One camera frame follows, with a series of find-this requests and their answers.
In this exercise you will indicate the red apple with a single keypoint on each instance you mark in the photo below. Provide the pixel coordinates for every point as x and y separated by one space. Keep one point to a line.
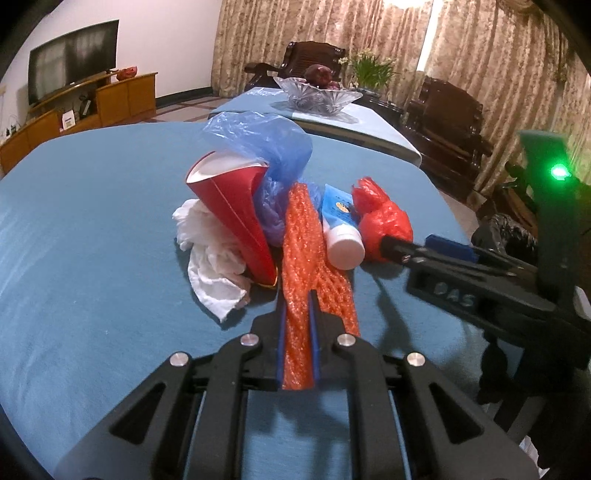
318 75

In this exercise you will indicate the red plastic bag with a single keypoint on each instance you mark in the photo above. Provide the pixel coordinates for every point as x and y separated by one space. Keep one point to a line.
379 217

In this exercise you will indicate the beige patterned curtains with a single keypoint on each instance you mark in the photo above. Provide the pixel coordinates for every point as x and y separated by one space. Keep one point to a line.
509 55

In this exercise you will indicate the glass fruit bowl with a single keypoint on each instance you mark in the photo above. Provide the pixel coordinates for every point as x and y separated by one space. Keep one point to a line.
307 98

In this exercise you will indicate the black trash bin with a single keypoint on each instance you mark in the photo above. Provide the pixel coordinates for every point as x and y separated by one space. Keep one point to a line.
505 236

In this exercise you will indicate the orange foam net sleeve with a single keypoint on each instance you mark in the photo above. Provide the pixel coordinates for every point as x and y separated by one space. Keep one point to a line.
306 268

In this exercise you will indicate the blue white tube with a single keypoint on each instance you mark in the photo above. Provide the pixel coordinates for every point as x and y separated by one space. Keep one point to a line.
343 240

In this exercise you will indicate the crumpled white tissue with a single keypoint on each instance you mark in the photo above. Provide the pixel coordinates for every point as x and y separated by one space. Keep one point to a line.
215 269

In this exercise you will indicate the dark wooden armchair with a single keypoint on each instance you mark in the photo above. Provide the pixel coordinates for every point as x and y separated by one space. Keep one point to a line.
297 58
445 124

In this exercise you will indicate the red paper cup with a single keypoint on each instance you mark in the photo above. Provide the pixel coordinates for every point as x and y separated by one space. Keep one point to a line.
226 182

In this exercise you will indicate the black flat television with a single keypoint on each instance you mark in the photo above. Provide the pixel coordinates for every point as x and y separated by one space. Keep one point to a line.
70 58

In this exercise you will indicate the near dark wooden armchair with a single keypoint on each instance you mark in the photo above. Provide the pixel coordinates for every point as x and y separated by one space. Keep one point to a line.
445 124

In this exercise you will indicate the blue plastic bag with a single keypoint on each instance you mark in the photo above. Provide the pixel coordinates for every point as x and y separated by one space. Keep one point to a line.
280 142

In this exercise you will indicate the far dark wooden armchair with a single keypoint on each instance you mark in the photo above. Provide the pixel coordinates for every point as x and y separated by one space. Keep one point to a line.
297 58

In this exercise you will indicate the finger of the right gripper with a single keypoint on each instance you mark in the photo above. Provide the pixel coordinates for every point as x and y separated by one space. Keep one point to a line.
462 291
455 254

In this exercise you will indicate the wooden TV cabinet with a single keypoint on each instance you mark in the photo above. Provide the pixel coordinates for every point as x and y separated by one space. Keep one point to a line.
99 101

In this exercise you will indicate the red bowl on cabinet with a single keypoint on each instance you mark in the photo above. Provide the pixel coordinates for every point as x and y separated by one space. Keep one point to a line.
126 73

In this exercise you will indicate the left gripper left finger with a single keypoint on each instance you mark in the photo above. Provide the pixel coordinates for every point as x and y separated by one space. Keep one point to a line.
186 420

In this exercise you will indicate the dark wooden sofa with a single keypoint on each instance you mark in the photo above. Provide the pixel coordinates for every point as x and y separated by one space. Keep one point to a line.
512 199

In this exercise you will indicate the coffee table with blue cloth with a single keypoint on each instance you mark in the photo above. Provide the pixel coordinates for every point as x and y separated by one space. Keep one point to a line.
355 124

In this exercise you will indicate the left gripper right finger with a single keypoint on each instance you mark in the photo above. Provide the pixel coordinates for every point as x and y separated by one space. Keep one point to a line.
407 420

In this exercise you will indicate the green potted plant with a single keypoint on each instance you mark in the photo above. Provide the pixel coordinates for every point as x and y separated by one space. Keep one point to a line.
366 70

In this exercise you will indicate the blue tablecloth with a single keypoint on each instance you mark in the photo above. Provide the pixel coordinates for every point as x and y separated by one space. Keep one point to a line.
94 293

